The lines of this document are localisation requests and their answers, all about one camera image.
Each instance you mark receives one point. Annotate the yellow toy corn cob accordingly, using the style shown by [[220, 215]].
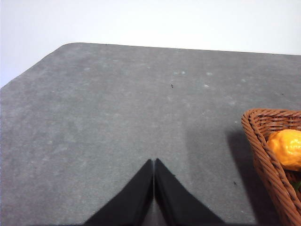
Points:
[[286, 143]]

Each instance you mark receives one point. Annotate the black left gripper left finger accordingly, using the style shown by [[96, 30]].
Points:
[[131, 206]]

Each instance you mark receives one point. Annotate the brown wicker basket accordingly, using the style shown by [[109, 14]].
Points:
[[275, 181]]

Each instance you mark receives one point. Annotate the green toy leaves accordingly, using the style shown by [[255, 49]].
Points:
[[296, 185]]

